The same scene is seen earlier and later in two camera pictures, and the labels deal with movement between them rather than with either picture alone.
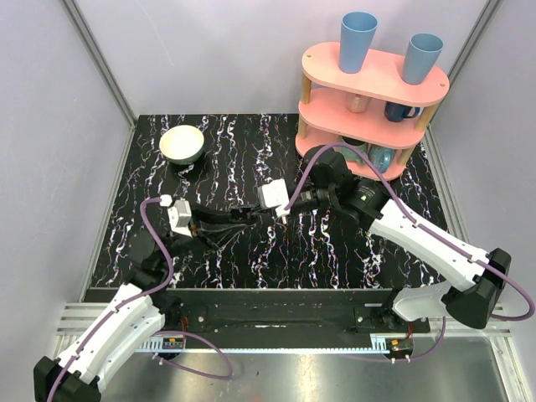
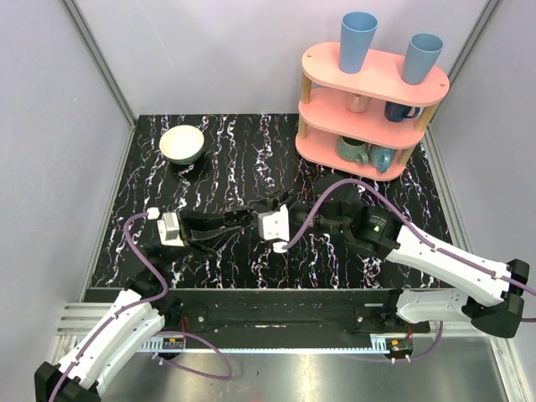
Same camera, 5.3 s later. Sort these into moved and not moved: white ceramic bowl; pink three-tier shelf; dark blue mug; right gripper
Moved: right gripper
Not moved: dark blue mug; pink three-tier shelf; white ceramic bowl
